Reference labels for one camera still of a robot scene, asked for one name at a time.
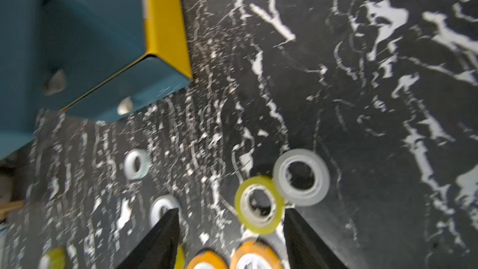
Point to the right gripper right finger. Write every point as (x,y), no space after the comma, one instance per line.
(305,248)

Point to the orange tape roll right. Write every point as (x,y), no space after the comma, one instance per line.
(255,255)

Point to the clear tape roll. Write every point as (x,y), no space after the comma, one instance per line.
(301,177)
(136,164)
(160,206)

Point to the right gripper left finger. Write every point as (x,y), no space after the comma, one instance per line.
(158,249)

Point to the orange tape roll left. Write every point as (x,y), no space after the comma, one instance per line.
(207,260)

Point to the yellow-lined drawer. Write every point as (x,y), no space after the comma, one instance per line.
(163,68)

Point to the yellow-green tape roll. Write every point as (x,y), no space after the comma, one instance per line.
(54,259)
(259,206)
(180,258)

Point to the orange tape roll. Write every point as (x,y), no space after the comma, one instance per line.
(255,255)
(207,260)

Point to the teal drawer cabinet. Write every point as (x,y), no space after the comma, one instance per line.
(55,51)

